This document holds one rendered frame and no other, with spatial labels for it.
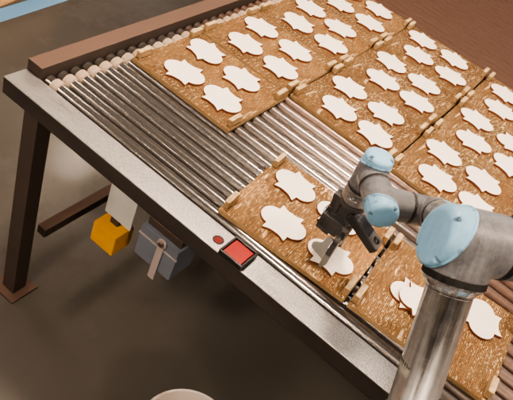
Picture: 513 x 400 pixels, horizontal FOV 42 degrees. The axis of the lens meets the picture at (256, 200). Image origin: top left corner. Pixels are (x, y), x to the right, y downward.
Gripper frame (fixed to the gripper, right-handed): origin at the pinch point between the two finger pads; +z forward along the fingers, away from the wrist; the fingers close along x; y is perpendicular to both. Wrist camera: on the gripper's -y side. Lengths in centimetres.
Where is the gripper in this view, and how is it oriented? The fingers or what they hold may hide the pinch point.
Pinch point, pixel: (331, 256)
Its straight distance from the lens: 182.6
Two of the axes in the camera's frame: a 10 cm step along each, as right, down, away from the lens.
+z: -3.1, 7.0, 6.5
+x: -5.1, 4.5, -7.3
